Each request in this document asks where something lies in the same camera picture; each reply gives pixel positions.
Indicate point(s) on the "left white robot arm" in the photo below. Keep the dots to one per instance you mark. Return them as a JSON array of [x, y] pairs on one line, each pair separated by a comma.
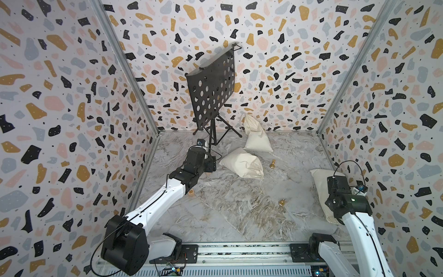
[[127, 244]]

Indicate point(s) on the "black perforated music stand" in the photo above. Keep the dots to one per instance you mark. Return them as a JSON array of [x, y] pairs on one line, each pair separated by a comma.
[[210, 87]]

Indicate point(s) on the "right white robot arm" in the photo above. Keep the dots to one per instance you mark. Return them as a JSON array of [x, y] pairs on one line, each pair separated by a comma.
[[355, 213]]

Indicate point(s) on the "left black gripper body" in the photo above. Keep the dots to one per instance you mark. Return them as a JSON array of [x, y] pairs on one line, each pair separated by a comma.
[[209, 165]]

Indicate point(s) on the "left green circuit board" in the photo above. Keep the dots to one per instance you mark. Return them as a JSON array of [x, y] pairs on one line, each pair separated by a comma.
[[171, 270]]

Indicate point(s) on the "green circuit board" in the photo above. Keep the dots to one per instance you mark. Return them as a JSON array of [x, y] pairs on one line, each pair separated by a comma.
[[320, 271], [171, 270]]

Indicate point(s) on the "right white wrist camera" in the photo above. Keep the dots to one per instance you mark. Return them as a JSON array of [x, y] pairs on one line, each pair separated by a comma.
[[360, 190]]

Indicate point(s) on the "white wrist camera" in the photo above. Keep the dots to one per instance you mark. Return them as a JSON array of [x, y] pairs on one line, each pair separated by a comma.
[[360, 190], [204, 145]]

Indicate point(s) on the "right green circuit board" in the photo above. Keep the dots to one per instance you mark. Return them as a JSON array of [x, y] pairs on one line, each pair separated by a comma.
[[320, 271]]

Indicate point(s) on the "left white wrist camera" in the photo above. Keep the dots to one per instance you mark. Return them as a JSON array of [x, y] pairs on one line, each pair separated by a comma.
[[204, 145]]

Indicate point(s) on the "cream cloth bag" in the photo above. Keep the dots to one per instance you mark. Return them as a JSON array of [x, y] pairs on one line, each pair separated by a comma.
[[244, 164], [257, 139], [320, 180]]

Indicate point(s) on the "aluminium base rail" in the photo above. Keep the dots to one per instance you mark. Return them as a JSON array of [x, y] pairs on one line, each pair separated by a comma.
[[238, 259]]

